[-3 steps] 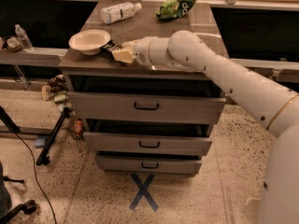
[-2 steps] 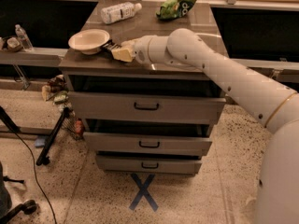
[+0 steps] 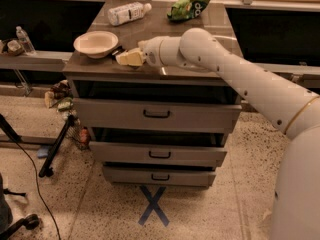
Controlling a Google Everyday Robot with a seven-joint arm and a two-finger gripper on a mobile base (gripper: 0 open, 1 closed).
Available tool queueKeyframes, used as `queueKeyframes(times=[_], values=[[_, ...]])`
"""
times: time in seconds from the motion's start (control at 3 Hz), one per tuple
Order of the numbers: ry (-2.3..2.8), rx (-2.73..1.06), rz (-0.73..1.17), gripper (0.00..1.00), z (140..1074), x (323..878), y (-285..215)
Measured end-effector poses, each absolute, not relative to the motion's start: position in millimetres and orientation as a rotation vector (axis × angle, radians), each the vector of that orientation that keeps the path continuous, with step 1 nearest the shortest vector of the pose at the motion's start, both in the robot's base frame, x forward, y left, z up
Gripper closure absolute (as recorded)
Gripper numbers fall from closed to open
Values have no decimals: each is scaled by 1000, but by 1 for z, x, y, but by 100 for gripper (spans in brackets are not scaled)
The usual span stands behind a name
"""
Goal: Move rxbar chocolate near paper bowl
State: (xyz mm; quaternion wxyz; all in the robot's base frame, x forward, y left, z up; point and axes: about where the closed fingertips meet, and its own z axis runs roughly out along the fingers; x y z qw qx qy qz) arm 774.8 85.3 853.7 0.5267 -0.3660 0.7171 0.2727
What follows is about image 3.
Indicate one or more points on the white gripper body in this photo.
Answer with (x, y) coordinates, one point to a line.
(151, 52)

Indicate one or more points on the black tripod leg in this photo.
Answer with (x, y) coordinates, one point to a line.
(46, 170)

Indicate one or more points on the bowl of items on shelf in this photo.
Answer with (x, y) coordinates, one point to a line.
(10, 47)

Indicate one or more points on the top grey drawer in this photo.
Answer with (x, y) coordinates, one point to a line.
(157, 116)

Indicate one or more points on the clear water bottle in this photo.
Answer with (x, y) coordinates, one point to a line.
(25, 41)

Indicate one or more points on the black chair caster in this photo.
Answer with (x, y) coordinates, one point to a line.
(30, 222)

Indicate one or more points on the bottom grey drawer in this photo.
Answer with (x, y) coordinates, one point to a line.
(159, 177)

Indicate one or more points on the green chip bag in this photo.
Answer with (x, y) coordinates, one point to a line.
(183, 10)

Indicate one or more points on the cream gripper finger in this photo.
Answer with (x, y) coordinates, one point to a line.
(133, 57)

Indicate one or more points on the blue sponge on floor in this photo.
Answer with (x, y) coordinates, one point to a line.
(43, 152)

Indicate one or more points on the snack pile on floor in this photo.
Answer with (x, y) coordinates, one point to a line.
(60, 97)

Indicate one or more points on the grey drawer cabinet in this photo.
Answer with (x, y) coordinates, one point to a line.
(105, 79)

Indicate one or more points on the white paper bowl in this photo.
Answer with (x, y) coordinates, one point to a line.
(96, 44)

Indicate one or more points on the white plastic bottle lying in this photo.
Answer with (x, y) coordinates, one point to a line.
(128, 13)

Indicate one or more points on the blue tape cross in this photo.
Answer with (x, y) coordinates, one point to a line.
(153, 206)

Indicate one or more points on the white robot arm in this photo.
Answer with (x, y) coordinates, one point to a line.
(291, 108)

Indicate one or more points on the black rxbar chocolate wrapper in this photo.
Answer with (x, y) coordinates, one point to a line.
(118, 51)

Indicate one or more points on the grey drawer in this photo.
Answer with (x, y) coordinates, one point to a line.
(159, 177)
(158, 154)
(157, 116)

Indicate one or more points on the middle grey drawer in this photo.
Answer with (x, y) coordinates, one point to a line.
(158, 154)

